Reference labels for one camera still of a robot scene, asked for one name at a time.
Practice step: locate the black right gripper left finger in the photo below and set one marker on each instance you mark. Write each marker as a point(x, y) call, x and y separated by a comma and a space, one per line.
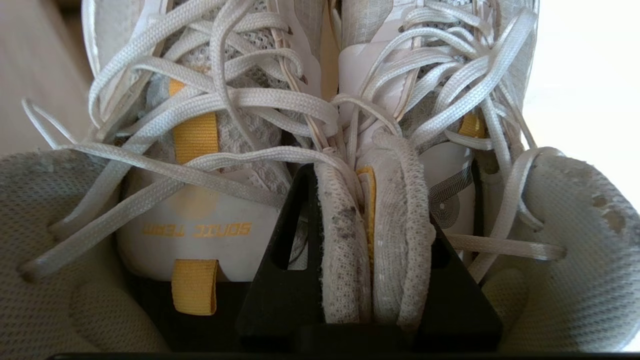
point(280, 295)

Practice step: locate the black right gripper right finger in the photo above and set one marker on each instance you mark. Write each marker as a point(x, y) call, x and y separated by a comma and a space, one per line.
point(455, 312)

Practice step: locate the white lace-up sneaker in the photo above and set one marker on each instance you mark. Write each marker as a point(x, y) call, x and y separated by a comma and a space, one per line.
point(575, 250)
point(200, 210)

